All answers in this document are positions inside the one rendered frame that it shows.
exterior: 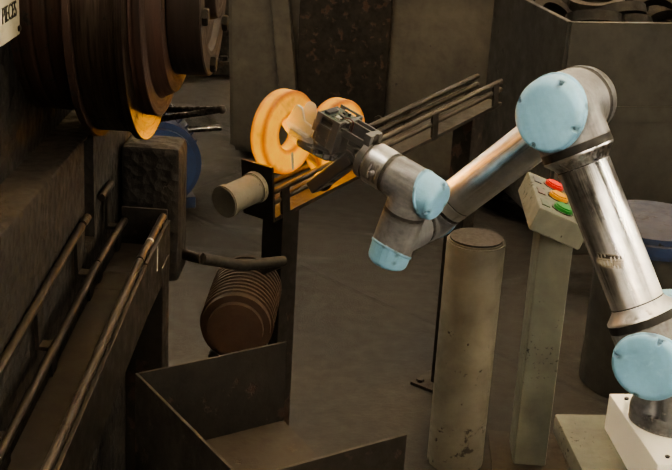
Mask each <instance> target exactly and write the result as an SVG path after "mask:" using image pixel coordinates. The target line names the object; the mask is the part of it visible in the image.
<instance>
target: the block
mask: <svg viewBox="0 0 672 470"><path fill-rule="evenodd" d="M186 186H187V143H186V140H185V139H184V138H181V137H173V136H158V135H152V136H151V137H150V138H149V139H147V140H144V139H137V138H135V137H134V136H133V135H131V136H130V137H129V138H128V139H127V141H126V142H125V144H124V145H123V147H122V149H121V195H122V206H130V207H145V208H160V209H168V220H170V269H169V281H176V280H178V278H179V276H180V274H181V272H182V270H183V267H184V265H185V260H182V251H183V249H186Z"/></svg>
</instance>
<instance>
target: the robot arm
mask: <svg viewBox="0 0 672 470"><path fill-rule="evenodd" d="M616 107H617V94H616V90H615V87H614V85H613V83H612V81H611V80H610V79H609V77H608V76H607V75H606V74H605V73H603V72H602V71H600V70H599V69H597V68H594V67H591V66H584V65H578V66H573V67H569V68H566V69H564V70H561V71H558V72H552V73H548V74H545V75H543V76H541V77H539V78H538V79H536V80H535V81H533V82H532V83H530V84H529V85H528V86H527V87H526V88H525V89H524V90H523V92H522V93H521V95H520V97H519V99H518V102H517V105H516V110H515V121H516V127H515V128H514V129H512V130H511V131H510V132H508V133H507V134H506V135H505V136H503V137H502V138H501V139H499V140H498V141H497V142H496V143H494V144H493V145H492V146H490V147H489V148H488V149H487V150H485V151H484V152H483V153H481V154H480V155H479V156H478V157H476V158H475V159H474V160H472V161H471V162H470V163H469V164H467V165H466V166H465V167H464V168H462V169H461V170H460V171H458V172H457V173H456V174H455V175H453V176H452V177H451V178H449V179H448V180H447V181H445V180H443V179H442V178H441V177H439V176H438V175H436V174H435V173H434V172H433V171H431V170H429V169H426V168H424V167H422V166H421V165H419V164H417V163H415V162H414V161H412V160H410V159H409V158H407V157H405V156H403V155H402V154H401V153H399V152H397V151H396V150H394V149H392V148H390V147H389V146H387V145H385V144H381V140H382V136H383V133H382V132H380V131H379V130H377V129H375V128H374V127H372V126H370V125H368V124H367V123H365V122H363V121H362V120H363V116H362V115H360V114H358V113H356V112H355V111H353V110H351V109H349V108H348V107H346V106H344V105H343V104H341V105H340V107H338V106H336V107H333V108H329V109H326V110H322V111H318V112H317V107H316V104H315V103H313V102H311V101H309V102H307V103H306V104H305V106H304V108H303V107H302V106H301V105H295V106H294V108H293V110H292V112H291V114H290V115H289V116H288V117H287V118H286V119H285V120H284V121H283V123H282V126H283V127H284V129H285V131H286V132H287V133H288V136H289V137H290V138H291V140H292V141H293V142H294V143H295V144H296V145H297V146H298V147H300V148H302V149H303V150H305V151H307V152H309V153H311V154H312V155H314V156H316V157H318V158H320V159H323V160H325V161H330V162H331V161H333V162H332V163H331V164H330V165H328V166H327V167H326V168H325V169H323V170H322V171H320V172H317V173H316V174H315V175H314V177H313V178H311V179H310V180H309V181H307V183H306V184H307V186H308V188H309V190H310V192H311V193H316V192H319V191H320V192H321V191H327V190H328V189H330V187H331V186H332V185H333V184H334V183H336V182H337V181H338V180H340V179H341V178H342V177H344V176H345V175H346V174H348V173H349V172H350V171H352V170H353V173H354V174H355V175H356V176H358V177H359V178H361V179H362V180H363V181H364V182H366V183H367V184H369V185H371V186H372V187H374V188H376V189H377V190H379V191H380V192H382V193H383V194H385V195H386V196H388V198H387V200H386V203H385V205H384V208H383V211H382V213H381V216H380V219H379V222H378V224H377V227H376V230H375V233H374V235H373V236H372V238H371V239H372V242H371V245H370V248H369V252H368V254H369V258H370V259H371V261H372V262H373V263H374V264H376V265H377V266H379V267H381V268H383V269H386V270H389V271H401V270H404V269H405V268H406V267H407V265H408V263H409V260H411V258H412V257H411V255H412V253H413V251H414V250H416V249H418V248H420V247H422V246H424V245H426V244H428V243H430V242H432V241H434V240H435V239H437V238H441V237H444V236H445V235H447V234H448V233H450V232H451V231H452V230H453V229H454V228H455V226H456V225H457V224H458V223H460V222H461V221H462V220H463V219H465V218H466V217H467V216H469V215H470V214H471V213H473V212H474V211H475V210H477V209H478V208H479V207H481V206H482V205H484V204H485V203H486V202H488V201H489V200H490V199H492V198H493V197H494V196H496V195H497V194H498V193H500V192H501V191H502V190H504V189H505V188H506V187H508V186H509V185H511V184H512V183H513V182H515V181H516V180H517V179H519V178H520V177H521V176H523V175H524V174H525V173H527V172H528V171H529V170H531V169H532V168H533V167H535V166H536V165H537V164H539V163H540V162H543V164H544V167H545V168H548V169H550V170H552V171H554V172H556V173H557V174H558V176H559V178H560V181H561V183H562V186H563V189H564V191H565V194H566V196H567V199H568V201H569V204H570V206H571V209H572V212H573V214H574V217H575V219H576V222H577V224H578V227H579V229H580V232H581V234H582V237H583V240H584V242H585V245H586V247H587V250H588V252H589V255H590V257H591V260H592V263H593V265H594V268H595V270H596V273H597V275H598V278H599V280H600V283H601V285H602V288H603V291H604V293H605V296H606V298H607V301H608V303H609V306H610V308H611V311H612V314H611V316H610V319H609V321H608V323H607V327H608V330H609V332H610V335H611V337H612V340H613V342H614V345H615V348H614V350H613V354H612V361H611V363H612V370H613V373H614V375H615V378H616V379H617V381H618V382H619V384H620V385H621V386H622V387H623V388H624V389H625V390H626V391H628V392H629V393H630V394H633V396H632V398H631V400H630V403H629V410H628V417H629V419H630V420H631V422H632V423H634V424H635V425H636V426H638V427H639V428H641V429H643V430H645V431H647V432H649V433H652V434H655V435H658V436H662V437H667V438H672V289H661V286H660V283H659V281H658V278H657V276H656V273H655V271H654V268H653V266H652V263H651V260H650V258H649V255H648V253H647V250H646V248H645V245H644V243H643V240H642V238H641V235H640V232H639V230H638V227H637V225H636V222H635V220H634V217H633V215H632V212H631V209H630V207H629V204H628V202H627V199H626V197H625V194H624V192H623V189H622V186H621V184H620V181H619V179H618V176H617V174H616V171H615V169H614V166H613V164H612V161H611V158H610V156H609V150H610V148H611V146H612V144H613V141H614V139H613V136H612V134H611V131H610V129H609V126H608V123H609V122H610V120H611V119H612V117H613V115H614V113H615V111H616ZM345 110H348V111H350V112H351V113H350V112H348V111H345ZM352 113H353V114H355V115H356V117H355V116H354V115H352Z"/></svg>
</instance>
